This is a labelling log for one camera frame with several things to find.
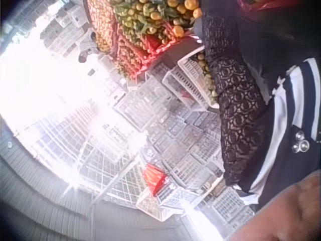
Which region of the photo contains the heap of white plastic crates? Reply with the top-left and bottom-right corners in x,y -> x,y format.
15,62 -> 256,238

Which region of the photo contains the empty white plastic crate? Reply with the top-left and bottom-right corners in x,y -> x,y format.
162,66 -> 208,111

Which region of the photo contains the small red plastic crate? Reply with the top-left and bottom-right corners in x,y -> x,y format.
142,163 -> 170,197

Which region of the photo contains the white crate with fruit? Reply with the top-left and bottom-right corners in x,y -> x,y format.
177,46 -> 221,110

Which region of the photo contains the stack of red fruit crates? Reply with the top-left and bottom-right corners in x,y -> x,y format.
85,0 -> 203,81

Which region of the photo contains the heap of oranges with leaves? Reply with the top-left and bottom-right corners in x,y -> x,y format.
110,0 -> 203,51

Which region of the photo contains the stack of grey plastic crates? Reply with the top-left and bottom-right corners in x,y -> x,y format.
39,2 -> 97,59

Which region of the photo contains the red plastic bag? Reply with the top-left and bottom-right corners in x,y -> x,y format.
237,0 -> 301,12

